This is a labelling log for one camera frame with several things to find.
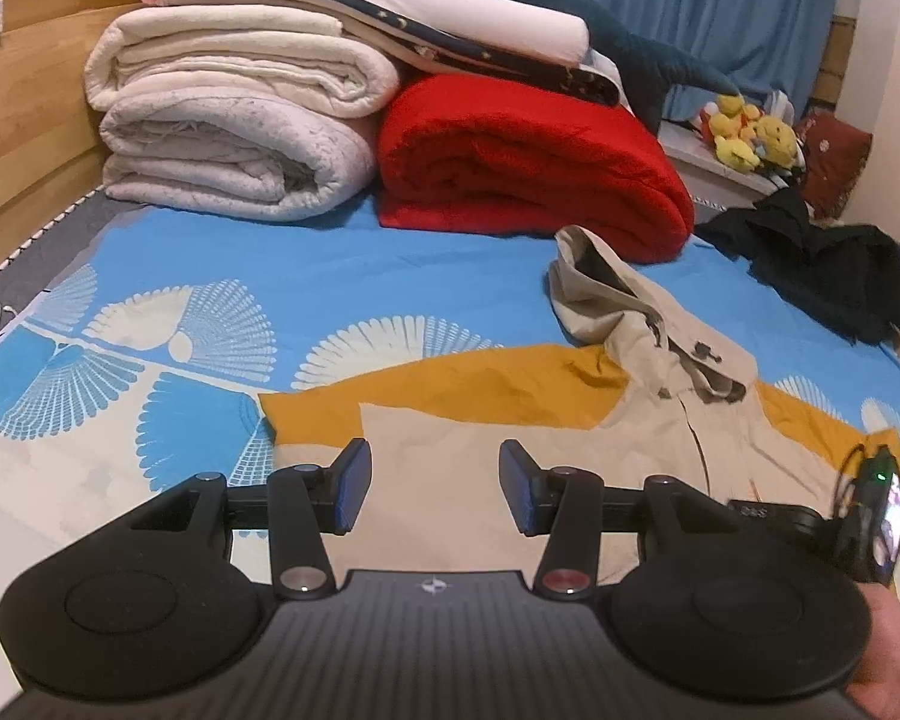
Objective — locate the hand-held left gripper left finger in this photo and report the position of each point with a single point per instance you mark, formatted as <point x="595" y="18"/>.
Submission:
<point x="354" y="487"/>

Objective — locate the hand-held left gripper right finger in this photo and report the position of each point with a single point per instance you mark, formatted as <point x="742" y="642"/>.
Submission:
<point x="514" y="489"/>

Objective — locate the beige and yellow jacket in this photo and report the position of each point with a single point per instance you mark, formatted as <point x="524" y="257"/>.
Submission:
<point x="457" y="450"/>

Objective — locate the person's right hand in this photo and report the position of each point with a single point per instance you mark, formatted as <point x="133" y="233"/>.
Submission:
<point x="896" y="652"/>

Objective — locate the blue patterned bedsheet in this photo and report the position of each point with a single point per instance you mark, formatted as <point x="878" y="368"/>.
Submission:
<point x="270" y="262"/>

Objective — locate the black clothing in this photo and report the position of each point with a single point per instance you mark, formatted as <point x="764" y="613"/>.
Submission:
<point x="817" y="262"/>

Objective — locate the red folded blanket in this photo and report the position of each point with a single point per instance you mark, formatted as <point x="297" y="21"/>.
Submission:
<point x="510" y="165"/>

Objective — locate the white grey folded quilt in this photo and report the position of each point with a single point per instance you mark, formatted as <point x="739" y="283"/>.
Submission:
<point x="217" y="157"/>

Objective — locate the dark red pillow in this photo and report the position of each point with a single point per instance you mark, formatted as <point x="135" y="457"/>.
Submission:
<point x="836" y="157"/>

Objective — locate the white nightstand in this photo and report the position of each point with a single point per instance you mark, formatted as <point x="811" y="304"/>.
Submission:
<point x="709" y="169"/>

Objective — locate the grey mattress pad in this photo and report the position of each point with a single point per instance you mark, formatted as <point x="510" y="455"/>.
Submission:
<point x="52" y="247"/>

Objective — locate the yellow plush toy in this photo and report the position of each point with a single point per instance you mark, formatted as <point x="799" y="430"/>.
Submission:
<point x="731" y="135"/>
<point x="778" y="141"/>

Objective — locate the dark blue shark plush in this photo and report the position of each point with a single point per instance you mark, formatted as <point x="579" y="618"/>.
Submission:
<point x="645" y="52"/>

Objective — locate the wooden headboard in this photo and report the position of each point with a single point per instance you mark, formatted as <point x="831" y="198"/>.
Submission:
<point x="37" y="127"/>

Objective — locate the white duvet with navy trim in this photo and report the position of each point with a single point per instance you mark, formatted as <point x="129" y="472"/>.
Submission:
<point x="457" y="7"/>

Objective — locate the blue curtain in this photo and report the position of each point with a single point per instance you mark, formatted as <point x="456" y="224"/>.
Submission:
<point x="720" y="0"/>

